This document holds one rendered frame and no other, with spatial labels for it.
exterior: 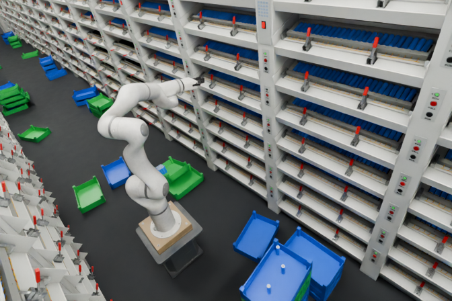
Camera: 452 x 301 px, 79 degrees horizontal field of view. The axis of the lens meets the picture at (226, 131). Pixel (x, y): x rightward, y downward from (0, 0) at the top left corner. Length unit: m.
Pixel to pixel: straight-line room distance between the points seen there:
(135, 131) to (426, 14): 1.08
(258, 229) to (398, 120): 1.25
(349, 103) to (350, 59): 0.19
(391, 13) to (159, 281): 1.86
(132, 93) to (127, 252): 1.29
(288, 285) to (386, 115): 0.86
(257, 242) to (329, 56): 1.33
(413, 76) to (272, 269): 1.03
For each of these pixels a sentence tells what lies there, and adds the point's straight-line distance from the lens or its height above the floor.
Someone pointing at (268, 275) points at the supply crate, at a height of 0.40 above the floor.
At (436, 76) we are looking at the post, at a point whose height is 1.29.
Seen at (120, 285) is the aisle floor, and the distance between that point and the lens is 2.14.
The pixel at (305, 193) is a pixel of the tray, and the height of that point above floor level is 0.32.
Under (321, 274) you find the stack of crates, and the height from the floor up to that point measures 0.16.
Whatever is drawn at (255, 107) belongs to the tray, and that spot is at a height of 0.89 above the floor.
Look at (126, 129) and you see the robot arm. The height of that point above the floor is 1.12.
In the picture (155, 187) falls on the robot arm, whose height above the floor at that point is 0.76.
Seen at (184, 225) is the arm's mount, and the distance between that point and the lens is 1.78.
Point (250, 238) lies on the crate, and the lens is 2.05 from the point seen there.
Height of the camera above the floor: 1.76
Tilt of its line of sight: 37 degrees down
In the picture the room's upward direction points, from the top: 9 degrees counter-clockwise
